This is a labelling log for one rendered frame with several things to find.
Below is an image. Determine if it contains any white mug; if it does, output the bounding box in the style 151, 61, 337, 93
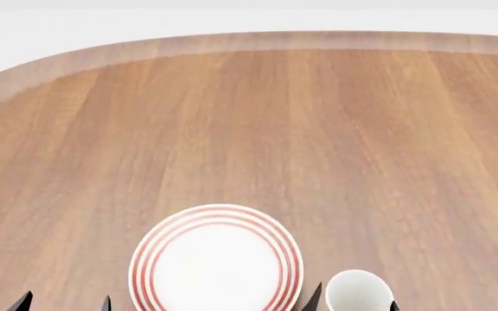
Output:
324, 269, 395, 311

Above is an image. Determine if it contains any white plate with red rings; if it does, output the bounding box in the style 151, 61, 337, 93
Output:
128, 203, 305, 311

